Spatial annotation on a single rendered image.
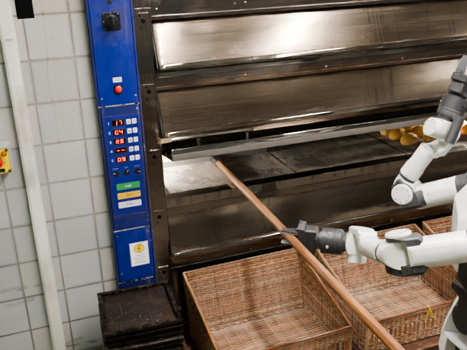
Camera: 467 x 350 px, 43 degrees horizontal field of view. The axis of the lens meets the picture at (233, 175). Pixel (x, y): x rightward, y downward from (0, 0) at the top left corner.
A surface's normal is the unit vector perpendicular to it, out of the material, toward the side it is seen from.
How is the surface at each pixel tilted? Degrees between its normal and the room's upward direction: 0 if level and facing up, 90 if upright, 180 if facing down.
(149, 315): 0
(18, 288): 90
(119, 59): 90
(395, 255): 81
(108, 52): 90
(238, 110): 70
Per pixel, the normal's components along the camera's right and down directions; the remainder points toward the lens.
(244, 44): 0.31, 0.00
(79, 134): 0.34, 0.33
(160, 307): -0.03, -0.93
